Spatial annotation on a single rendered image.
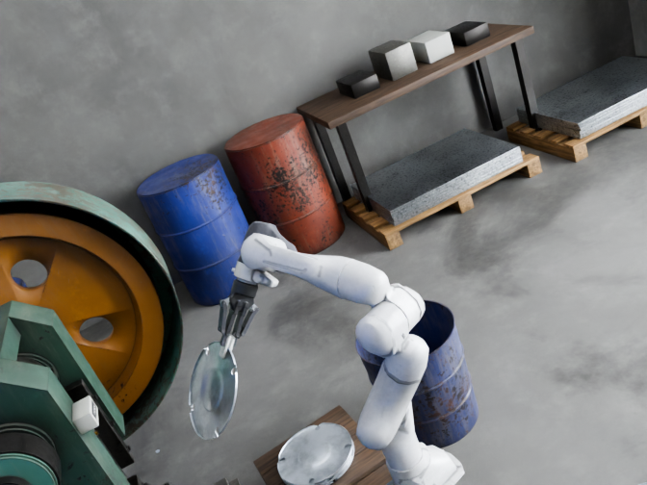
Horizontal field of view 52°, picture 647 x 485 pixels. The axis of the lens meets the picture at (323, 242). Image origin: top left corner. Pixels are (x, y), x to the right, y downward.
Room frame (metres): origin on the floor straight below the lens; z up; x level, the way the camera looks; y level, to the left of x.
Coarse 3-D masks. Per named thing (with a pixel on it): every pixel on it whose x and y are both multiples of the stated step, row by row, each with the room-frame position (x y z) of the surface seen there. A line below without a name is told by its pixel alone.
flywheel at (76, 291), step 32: (0, 224) 1.67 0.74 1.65; (32, 224) 1.69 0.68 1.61; (64, 224) 1.70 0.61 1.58; (96, 224) 1.76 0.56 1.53; (0, 256) 1.70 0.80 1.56; (32, 256) 1.71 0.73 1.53; (64, 256) 1.72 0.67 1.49; (96, 256) 1.72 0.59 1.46; (128, 256) 1.72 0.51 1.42; (0, 288) 1.69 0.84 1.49; (32, 288) 1.73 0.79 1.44; (64, 288) 1.72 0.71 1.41; (96, 288) 1.73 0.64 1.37; (128, 288) 1.72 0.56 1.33; (64, 320) 1.71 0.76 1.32; (128, 320) 1.73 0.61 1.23; (160, 320) 1.72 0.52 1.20; (96, 352) 1.71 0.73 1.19; (128, 352) 1.73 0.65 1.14; (160, 352) 1.71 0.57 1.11; (128, 384) 1.68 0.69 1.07
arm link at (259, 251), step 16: (256, 240) 1.66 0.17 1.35; (272, 240) 1.69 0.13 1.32; (256, 256) 1.63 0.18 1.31; (272, 256) 1.61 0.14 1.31; (288, 256) 1.58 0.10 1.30; (304, 256) 1.56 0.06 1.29; (320, 256) 1.57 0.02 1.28; (336, 256) 1.57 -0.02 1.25; (288, 272) 1.57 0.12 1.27; (304, 272) 1.54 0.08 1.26; (320, 272) 1.53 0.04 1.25; (336, 272) 1.51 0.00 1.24; (320, 288) 1.54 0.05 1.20; (336, 288) 1.50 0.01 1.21
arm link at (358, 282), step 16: (352, 272) 1.49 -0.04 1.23; (368, 272) 1.47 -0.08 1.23; (352, 288) 1.46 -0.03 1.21; (368, 288) 1.44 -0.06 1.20; (384, 288) 1.45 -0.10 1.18; (400, 288) 1.49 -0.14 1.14; (368, 304) 1.46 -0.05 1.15; (400, 304) 1.43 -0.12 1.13; (416, 304) 1.45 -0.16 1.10; (416, 320) 1.43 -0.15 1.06
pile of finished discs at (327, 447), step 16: (304, 432) 2.01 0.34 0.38; (320, 432) 1.98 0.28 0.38; (336, 432) 1.95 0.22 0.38; (288, 448) 1.96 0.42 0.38; (304, 448) 1.92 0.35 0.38; (320, 448) 1.89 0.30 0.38; (336, 448) 1.87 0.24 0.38; (352, 448) 1.85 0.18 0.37; (288, 464) 1.89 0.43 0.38; (304, 464) 1.85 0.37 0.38; (320, 464) 1.82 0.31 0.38; (336, 464) 1.79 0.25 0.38; (288, 480) 1.81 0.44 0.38; (304, 480) 1.78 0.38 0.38; (320, 480) 1.75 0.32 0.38
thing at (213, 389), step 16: (208, 368) 1.75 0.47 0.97; (224, 368) 1.67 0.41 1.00; (192, 384) 1.79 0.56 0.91; (208, 384) 1.70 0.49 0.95; (224, 384) 1.63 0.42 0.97; (192, 400) 1.75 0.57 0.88; (208, 400) 1.66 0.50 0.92; (224, 400) 1.60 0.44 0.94; (192, 416) 1.71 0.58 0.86; (208, 416) 1.64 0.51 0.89; (224, 416) 1.57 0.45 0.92; (208, 432) 1.60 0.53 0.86
